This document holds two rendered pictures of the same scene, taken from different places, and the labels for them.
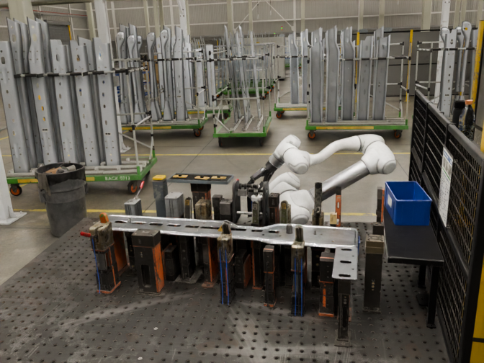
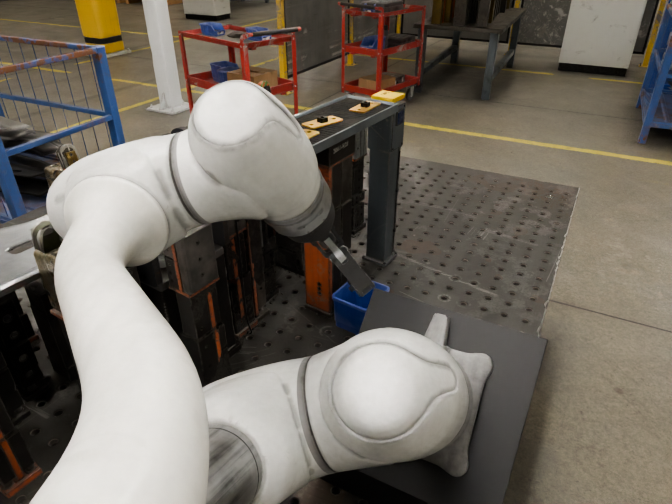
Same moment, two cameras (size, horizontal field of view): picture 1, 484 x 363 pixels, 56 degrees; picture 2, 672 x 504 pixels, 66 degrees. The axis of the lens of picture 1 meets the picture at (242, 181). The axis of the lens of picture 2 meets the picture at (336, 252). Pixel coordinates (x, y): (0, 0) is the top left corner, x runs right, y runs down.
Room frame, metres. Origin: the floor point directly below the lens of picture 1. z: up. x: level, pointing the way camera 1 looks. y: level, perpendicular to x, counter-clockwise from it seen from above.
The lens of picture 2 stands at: (2.88, -0.74, 1.49)
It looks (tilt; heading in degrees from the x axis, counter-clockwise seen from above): 31 degrees down; 109
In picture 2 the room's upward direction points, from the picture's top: straight up
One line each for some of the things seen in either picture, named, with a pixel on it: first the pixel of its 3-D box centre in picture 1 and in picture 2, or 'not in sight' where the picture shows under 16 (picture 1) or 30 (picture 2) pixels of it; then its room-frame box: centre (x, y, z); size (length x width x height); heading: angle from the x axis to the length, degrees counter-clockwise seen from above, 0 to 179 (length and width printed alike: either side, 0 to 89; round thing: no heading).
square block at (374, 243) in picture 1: (373, 274); not in sight; (1.83, -0.58, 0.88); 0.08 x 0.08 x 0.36; 75
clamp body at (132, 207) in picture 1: (135, 230); (349, 174); (2.46, 0.63, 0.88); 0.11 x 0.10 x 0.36; 165
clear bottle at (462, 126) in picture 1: (466, 122); not in sight; (1.95, -0.99, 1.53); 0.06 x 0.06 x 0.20
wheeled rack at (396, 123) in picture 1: (355, 90); not in sight; (8.97, -2.30, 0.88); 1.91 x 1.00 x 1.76; 78
